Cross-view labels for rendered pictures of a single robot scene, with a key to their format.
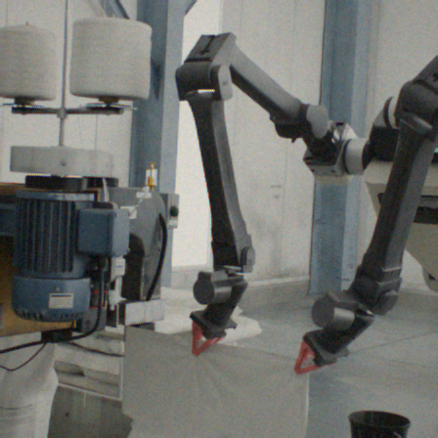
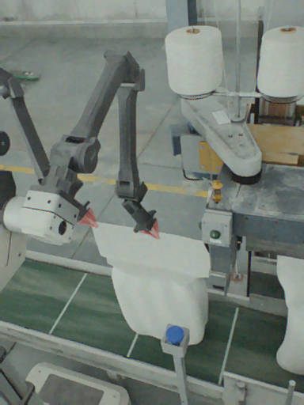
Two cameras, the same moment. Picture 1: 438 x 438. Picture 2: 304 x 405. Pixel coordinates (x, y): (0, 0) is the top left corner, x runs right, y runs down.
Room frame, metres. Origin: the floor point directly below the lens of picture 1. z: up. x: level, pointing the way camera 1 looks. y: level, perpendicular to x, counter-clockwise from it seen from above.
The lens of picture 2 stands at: (3.05, -0.15, 2.08)
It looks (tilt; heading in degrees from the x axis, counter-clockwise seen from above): 40 degrees down; 170
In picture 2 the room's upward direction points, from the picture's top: 9 degrees counter-clockwise
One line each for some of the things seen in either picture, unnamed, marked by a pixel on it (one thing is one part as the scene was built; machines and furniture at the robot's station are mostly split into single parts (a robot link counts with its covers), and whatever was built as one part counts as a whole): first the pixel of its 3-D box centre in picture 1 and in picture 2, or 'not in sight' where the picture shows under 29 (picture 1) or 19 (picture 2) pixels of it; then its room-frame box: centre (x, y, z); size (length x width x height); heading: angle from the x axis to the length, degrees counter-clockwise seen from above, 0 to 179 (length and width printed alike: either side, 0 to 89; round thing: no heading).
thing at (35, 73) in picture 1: (25, 63); (285, 60); (2.06, 0.46, 1.61); 0.15 x 0.14 x 0.17; 54
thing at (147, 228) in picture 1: (87, 236); (266, 218); (2.24, 0.33, 1.21); 0.30 x 0.25 x 0.30; 54
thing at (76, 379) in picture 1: (111, 377); not in sight; (5.10, 0.57, 0.20); 0.66 x 0.44 x 0.12; 54
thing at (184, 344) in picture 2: not in sight; (176, 340); (2.29, -0.01, 0.81); 0.08 x 0.08 x 0.06; 54
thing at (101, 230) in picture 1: (104, 238); (180, 141); (1.76, 0.22, 1.25); 0.10 x 0.08 x 0.12; 169
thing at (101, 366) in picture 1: (144, 362); not in sight; (5.03, 0.39, 0.32); 0.66 x 0.43 x 0.15; 145
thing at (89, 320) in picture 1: (84, 318); not in sight; (2.07, 0.30, 1.04); 0.08 x 0.06 x 0.05; 144
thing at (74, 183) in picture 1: (56, 184); not in sight; (1.78, 0.33, 1.35); 0.12 x 0.12 x 0.04
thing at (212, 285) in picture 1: (222, 274); (133, 190); (1.88, -0.01, 1.18); 0.11 x 0.09 x 0.12; 144
